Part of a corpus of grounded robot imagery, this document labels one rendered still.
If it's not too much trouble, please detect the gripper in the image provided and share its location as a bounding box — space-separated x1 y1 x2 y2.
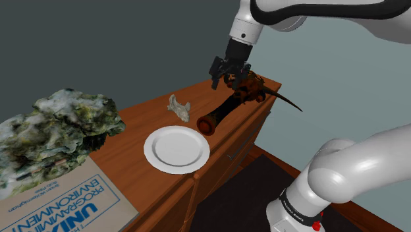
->
209 38 254 91

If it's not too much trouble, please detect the dark red brown horned figure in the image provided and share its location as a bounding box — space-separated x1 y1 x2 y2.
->
196 71 304 136

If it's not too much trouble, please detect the small white crumpled figure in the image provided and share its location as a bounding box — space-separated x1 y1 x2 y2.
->
167 94 192 123

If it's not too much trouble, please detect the white plate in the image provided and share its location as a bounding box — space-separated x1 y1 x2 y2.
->
143 125 211 175

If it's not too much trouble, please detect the brown wooden chest of drawers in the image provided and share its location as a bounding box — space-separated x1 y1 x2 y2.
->
88 75 283 232

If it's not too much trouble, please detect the green white mossy rock lump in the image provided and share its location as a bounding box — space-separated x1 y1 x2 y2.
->
0 88 126 200

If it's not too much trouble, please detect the beige book with blue print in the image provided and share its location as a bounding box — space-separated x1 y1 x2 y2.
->
0 156 140 232

